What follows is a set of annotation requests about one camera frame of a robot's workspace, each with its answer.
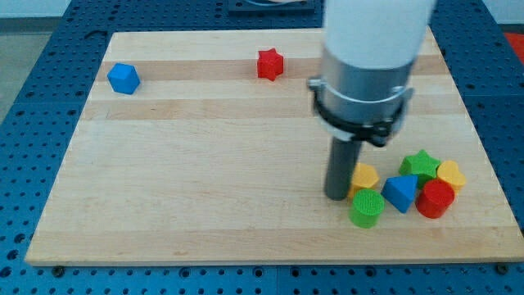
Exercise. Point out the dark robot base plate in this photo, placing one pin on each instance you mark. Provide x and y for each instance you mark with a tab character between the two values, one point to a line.
266	6

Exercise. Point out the yellow heart block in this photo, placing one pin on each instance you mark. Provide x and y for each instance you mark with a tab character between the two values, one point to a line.
449	172

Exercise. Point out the yellow hexagon block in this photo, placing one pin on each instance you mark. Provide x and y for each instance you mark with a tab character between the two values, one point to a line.
364	176

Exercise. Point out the red star block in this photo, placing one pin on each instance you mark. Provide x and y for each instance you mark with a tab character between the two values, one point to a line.
270	64

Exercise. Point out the blue cube block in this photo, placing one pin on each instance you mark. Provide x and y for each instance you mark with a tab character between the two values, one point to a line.
123	78

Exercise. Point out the red cylinder block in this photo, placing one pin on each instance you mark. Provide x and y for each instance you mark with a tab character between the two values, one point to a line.
435	198

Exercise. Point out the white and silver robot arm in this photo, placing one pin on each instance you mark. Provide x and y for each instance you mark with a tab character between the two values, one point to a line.
361	93

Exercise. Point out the green star block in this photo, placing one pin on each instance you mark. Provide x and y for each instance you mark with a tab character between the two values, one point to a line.
422	165

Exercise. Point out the light wooden board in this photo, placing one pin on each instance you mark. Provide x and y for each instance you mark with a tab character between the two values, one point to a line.
208	164

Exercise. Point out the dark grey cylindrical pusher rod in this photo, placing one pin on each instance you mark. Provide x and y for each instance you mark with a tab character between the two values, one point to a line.
341	165

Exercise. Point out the blue triangle block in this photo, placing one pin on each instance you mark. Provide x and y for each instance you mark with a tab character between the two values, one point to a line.
400	191

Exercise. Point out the green cylinder block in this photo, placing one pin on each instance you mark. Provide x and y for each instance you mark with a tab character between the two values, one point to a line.
366	208

